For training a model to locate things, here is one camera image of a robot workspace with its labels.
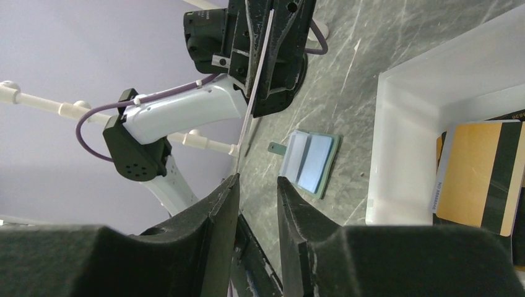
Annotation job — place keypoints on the stack of credit cards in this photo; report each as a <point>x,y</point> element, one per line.
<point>517,196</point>

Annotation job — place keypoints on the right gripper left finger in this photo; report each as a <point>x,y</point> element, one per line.
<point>189,254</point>

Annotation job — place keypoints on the white pvc pipe frame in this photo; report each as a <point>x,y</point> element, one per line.
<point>11,94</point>

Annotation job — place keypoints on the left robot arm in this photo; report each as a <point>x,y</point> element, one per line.
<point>137,136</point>

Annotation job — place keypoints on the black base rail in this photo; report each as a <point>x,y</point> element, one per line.
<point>251,273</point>

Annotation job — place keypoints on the clear plastic bin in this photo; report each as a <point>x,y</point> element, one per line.
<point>475,76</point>

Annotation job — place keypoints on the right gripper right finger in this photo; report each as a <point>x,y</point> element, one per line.
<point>321,258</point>

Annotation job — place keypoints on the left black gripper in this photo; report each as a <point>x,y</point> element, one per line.
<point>231,41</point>

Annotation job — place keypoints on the green card holder wallet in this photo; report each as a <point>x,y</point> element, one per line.
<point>317,166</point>

